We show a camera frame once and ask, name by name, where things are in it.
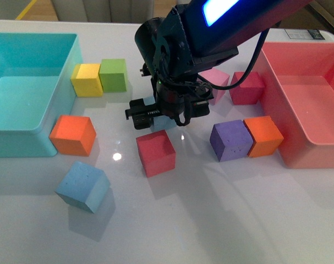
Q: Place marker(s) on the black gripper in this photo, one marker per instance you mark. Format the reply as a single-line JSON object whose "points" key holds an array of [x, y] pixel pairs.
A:
{"points": [[179, 102]]}

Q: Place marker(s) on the light blue foam block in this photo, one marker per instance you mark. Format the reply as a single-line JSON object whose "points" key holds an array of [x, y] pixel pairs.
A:
{"points": [[83, 187]]}

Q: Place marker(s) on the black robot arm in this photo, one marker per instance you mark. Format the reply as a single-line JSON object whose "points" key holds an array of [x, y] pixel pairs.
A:
{"points": [[193, 38]]}

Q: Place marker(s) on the light blue base block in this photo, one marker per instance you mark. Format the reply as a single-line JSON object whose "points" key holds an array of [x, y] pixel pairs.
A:
{"points": [[161, 122]]}

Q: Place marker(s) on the red foam block front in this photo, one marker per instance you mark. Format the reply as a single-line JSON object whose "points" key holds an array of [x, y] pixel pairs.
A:
{"points": [[156, 153]]}

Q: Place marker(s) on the purple foam block near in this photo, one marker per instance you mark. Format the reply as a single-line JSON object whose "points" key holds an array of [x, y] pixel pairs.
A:
{"points": [[230, 140]]}

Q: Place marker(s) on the dark red foam block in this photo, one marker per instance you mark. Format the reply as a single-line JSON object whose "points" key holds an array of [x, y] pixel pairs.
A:
{"points": [[249, 91]]}

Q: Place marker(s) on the green foam block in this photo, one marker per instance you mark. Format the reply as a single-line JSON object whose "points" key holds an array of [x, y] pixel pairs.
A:
{"points": [[113, 75]]}

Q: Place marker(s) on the orange foam block near pink bin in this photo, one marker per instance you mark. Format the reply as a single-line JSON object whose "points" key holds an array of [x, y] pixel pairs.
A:
{"points": [[266, 136]]}

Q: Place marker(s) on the yellow foam block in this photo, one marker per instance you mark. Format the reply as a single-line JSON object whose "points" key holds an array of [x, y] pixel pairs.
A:
{"points": [[86, 81]]}

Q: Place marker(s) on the orange foam block near teal bin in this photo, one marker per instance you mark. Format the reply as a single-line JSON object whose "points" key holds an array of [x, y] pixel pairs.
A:
{"points": [[73, 135]]}

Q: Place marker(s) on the pink plastic bin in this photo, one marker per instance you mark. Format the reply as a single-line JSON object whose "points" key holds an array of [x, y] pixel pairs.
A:
{"points": [[299, 97]]}

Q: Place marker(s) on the label sticker on table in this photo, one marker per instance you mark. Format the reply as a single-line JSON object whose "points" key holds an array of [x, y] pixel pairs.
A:
{"points": [[304, 34]]}

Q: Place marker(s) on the teal plastic bin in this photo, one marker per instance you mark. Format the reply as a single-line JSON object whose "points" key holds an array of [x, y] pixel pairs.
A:
{"points": [[35, 89]]}

